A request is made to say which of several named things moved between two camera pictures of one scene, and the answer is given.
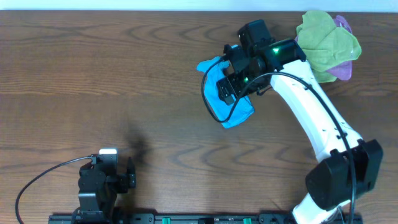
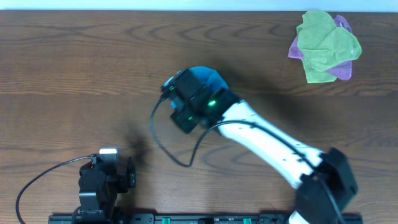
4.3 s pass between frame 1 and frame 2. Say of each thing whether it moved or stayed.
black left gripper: stayed
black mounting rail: stayed
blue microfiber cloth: moved
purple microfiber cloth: stayed
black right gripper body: moved
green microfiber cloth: stayed
